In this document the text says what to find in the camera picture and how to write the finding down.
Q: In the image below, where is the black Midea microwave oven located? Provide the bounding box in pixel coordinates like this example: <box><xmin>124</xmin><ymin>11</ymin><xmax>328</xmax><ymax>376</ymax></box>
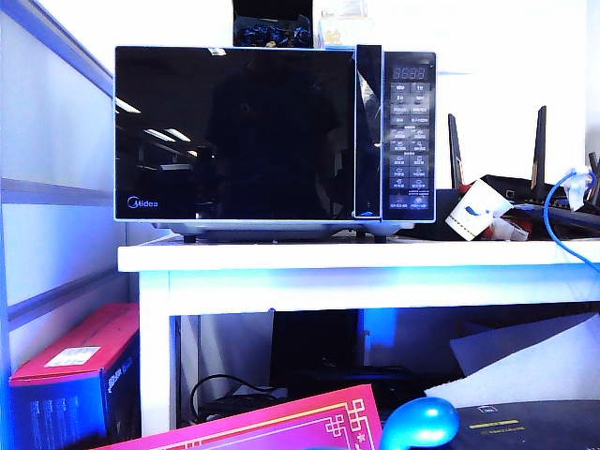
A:
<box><xmin>148</xmin><ymin>46</ymin><xmax>438</xmax><ymax>244</ymax></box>

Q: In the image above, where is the pink gift box gold pattern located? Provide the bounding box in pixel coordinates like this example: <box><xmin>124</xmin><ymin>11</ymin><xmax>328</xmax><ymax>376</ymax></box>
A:
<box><xmin>91</xmin><ymin>382</ymin><xmax>383</xmax><ymax>450</ymax></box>

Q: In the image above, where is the red and black cardboard box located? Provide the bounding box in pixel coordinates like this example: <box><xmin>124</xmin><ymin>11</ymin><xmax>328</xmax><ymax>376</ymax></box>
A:
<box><xmin>8</xmin><ymin>302</ymin><xmax>142</xmax><ymax>450</ymax></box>

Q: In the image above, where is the black box gold print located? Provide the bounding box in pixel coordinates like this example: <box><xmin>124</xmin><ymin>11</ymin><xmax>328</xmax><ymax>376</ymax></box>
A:
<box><xmin>452</xmin><ymin>397</ymin><xmax>600</xmax><ymax>450</ymax></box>

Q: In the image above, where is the white table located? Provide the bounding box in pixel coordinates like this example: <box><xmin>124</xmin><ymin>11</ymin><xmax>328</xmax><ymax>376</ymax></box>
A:
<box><xmin>116</xmin><ymin>236</ymin><xmax>600</xmax><ymax>437</ymax></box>

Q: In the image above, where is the black upright panel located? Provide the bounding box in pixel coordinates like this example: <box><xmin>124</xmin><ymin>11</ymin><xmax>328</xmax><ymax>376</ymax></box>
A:
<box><xmin>269</xmin><ymin>308</ymin><xmax>366</xmax><ymax>371</ymax></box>

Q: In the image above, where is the white paper cup blue print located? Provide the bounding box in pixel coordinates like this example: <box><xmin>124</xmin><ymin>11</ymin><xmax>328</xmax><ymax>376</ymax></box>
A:
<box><xmin>444</xmin><ymin>178</ymin><xmax>512</xmax><ymax>243</ymax></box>

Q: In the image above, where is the dark blue snack bag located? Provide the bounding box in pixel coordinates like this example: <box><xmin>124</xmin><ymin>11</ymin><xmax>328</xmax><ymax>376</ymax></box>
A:
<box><xmin>232</xmin><ymin>12</ymin><xmax>313</xmax><ymax>49</ymax></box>

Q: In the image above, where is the small red white carton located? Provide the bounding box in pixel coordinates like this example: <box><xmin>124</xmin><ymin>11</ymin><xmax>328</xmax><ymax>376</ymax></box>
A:
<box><xmin>487</xmin><ymin>215</ymin><xmax>533</xmax><ymax>241</ymax></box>

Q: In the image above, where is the black rectangular screen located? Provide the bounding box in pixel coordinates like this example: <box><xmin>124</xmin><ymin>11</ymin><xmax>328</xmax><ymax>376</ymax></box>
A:
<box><xmin>232</xmin><ymin>0</ymin><xmax>313</xmax><ymax>18</ymax></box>

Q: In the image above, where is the gray cardboard sheet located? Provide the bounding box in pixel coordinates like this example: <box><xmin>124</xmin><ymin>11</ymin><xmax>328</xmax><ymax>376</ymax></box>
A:
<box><xmin>449</xmin><ymin>311</ymin><xmax>600</xmax><ymax>376</ymax></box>

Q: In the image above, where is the glossy blue round object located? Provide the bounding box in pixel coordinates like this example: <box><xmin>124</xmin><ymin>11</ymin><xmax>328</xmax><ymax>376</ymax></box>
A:
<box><xmin>378</xmin><ymin>397</ymin><xmax>461</xmax><ymax>450</ymax></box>

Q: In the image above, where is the black router with antennas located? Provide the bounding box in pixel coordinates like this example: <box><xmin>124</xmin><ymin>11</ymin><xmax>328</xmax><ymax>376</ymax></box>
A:
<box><xmin>435</xmin><ymin>105</ymin><xmax>600</xmax><ymax>243</ymax></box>

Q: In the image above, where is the white tape wad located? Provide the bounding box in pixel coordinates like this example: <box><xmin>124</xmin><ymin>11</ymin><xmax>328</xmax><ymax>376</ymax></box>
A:
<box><xmin>564</xmin><ymin>166</ymin><xmax>599</xmax><ymax>205</ymax></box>

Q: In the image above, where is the white paper sheet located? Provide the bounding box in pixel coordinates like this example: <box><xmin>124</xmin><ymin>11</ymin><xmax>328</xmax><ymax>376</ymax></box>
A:
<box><xmin>424</xmin><ymin>322</ymin><xmax>600</xmax><ymax>409</ymax></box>

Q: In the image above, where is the black power cable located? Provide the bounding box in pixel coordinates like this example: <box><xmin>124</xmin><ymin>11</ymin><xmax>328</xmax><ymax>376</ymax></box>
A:
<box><xmin>189</xmin><ymin>373</ymin><xmax>282</xmax><ymax>421</ymax></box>

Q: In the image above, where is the blue network cable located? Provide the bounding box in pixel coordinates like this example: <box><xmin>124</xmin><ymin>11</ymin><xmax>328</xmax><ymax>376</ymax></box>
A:
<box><xmin>548</xmin><ymin>166</ymin><xmax>600</xmax><ymax>273</ymax></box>

